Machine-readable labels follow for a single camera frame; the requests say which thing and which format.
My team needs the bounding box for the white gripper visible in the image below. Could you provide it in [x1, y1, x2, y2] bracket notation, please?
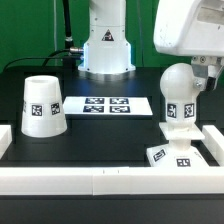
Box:
[153, 0, 224, 92]

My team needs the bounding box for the white lamp bulb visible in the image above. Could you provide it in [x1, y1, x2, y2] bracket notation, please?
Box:
[160, 63, 199, 129]

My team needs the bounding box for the white lamp base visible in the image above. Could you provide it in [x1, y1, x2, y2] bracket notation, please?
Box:
[146, 122, 208, 168]

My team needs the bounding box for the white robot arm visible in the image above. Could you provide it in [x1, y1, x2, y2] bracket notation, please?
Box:
[78, 0, 224, 91]

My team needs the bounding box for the white lamp shade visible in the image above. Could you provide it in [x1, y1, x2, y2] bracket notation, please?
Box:
[21, 75, 67, 138]

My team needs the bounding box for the white marker board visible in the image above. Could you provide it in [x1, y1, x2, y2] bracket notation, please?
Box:
[63, 96, 153, 116]

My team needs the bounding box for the white left fence block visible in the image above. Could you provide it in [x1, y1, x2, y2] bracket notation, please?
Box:
[0, 125, 12, 159]

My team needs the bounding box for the white right fence rail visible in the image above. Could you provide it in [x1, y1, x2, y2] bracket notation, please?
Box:
[202, 125, 224, 167]

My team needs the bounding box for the white fence rail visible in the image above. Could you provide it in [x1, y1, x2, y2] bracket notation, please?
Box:
[0, 167, 224, 195]
[202, 125, 224, 167]

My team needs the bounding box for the white front fence rail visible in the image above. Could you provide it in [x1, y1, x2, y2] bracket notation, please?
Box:
[0, 167, 224, 195]

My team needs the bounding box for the black vertical hose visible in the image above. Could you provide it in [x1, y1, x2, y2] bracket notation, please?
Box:
[61, 0, 75, 51]

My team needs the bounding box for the black cable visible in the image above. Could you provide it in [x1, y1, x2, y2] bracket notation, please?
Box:
[2, 48, 84, 72]

